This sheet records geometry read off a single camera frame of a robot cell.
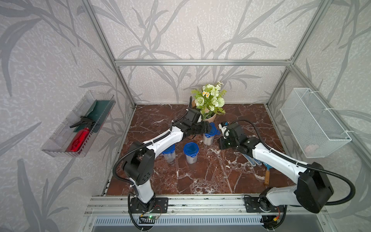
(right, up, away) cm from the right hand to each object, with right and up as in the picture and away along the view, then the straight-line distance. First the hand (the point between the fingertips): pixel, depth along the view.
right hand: (217, 139), depth 85 cm
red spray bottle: (-62, +4, -26) cm, 67 cm away
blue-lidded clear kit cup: (-4, 0, +6) cm, 7 cm away
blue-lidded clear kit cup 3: (-28, -8, -4) cm, 29 cm away
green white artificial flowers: (-5, +24, +1) cm, 25 cm away
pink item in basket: (+45, -2, -13) cm, 46 cm away
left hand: (-5, +7, +1) cm, 8 cm away
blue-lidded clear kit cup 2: (-16, -6, -2) cm, 17 cm away
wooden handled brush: (+28, -22, -3) cm, 36 cm away
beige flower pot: (-3, +12, +6) cm, 14 cm away
